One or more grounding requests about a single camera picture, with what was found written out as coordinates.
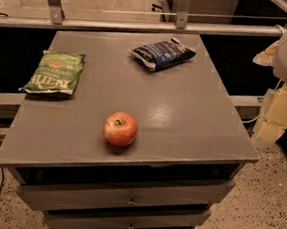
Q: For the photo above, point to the green jalapeno chip bag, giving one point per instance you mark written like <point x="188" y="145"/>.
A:
<point x="57" y="73"/>

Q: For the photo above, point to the dark blue chip bag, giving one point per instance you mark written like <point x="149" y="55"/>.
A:
<point x="163" y="54"/>

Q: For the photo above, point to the red apple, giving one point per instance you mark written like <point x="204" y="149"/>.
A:
<point x="120" y="129"/>

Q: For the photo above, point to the grey drawer cabinet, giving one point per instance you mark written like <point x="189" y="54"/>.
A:
<point x="131" y="149"/>

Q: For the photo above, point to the metal railing frame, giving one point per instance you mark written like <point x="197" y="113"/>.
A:
<point x="231" y="17"/>

